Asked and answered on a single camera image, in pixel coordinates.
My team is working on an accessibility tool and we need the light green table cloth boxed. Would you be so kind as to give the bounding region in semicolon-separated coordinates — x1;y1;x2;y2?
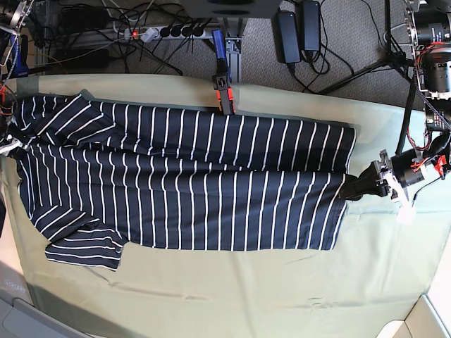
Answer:
1;74;450;337

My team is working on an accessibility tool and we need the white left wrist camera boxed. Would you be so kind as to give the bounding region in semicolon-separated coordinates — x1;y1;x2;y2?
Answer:
396;204;416;225

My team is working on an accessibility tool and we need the aluminium extrusion post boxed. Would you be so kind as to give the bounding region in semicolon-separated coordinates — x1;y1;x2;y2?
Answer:
218;18;247;83

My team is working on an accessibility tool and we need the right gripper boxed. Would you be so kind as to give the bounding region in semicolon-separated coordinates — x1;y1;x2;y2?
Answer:
0;135;24;156

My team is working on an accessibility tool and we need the navy white striped T-shirt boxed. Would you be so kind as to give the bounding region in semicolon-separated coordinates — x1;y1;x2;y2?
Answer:
11;94;356;270

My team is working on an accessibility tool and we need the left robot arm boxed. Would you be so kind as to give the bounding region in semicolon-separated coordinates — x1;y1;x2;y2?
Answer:
340;1;450;206

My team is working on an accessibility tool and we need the black tripod stand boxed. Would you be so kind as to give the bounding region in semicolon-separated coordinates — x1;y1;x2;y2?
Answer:
319;0;416;155

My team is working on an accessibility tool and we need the black power adapter left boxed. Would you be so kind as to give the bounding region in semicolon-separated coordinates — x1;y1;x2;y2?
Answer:
273;11;301;64

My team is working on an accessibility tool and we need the black power adapter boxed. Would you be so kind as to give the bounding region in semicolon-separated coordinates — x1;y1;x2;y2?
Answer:
298;1;321;51
273;11;301;64

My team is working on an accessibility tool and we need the white power strip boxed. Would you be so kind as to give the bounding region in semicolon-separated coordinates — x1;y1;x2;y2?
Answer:
123;23;212;43

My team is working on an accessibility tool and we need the blue clamp at left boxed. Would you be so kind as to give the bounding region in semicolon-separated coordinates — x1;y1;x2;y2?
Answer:
10;35;29;78

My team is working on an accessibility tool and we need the black box under table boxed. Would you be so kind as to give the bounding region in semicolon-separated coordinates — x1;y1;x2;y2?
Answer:
179;0;282;18

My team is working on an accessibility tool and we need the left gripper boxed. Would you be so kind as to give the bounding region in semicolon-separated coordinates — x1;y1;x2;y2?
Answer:
339;149;411;203

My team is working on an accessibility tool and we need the black power adapter right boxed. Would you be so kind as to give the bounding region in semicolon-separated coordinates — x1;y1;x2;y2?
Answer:
298;1;321;51

